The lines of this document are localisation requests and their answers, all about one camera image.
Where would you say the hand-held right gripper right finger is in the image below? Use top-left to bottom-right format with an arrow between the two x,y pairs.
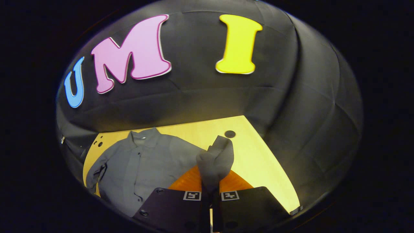
212,169 -> 290,233

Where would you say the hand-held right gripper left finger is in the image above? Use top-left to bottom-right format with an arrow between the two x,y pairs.
132,165 -> 211,233

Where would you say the grey button shirt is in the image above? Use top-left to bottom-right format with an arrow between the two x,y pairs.
85,127 -> 235,218

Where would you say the black backdrop cloth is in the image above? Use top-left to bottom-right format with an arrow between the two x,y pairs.
55,0 -> 364,207

